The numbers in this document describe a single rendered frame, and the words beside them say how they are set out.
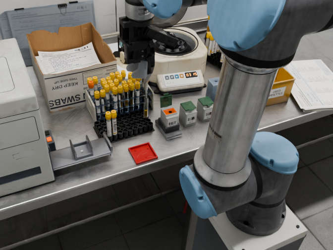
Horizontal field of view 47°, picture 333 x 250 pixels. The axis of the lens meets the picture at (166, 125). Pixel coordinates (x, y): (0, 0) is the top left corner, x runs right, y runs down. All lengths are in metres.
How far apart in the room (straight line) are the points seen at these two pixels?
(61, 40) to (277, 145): 0.93
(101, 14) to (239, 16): 1.11
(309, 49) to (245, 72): 1.23
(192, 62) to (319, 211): 1.26
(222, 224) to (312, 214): 1.34
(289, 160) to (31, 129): 0.59
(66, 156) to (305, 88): 0.90
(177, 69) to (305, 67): 0.54
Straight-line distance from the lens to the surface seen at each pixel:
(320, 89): 1.53
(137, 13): 0.98
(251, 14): 0.49
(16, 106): 0.91
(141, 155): 1.14
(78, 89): 1.28
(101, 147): 1.11
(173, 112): 1.17
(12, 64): 1.01
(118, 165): 1.11
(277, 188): 0.87
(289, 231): 1.01
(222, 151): 0.69
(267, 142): 0.86
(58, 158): 1.10
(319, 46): 1.85
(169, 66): 1.35
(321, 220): 2.27
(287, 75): 1.41
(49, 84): 1.25
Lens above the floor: 1.70
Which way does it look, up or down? 42 degrees down
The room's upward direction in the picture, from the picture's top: 4 degrees clockwise
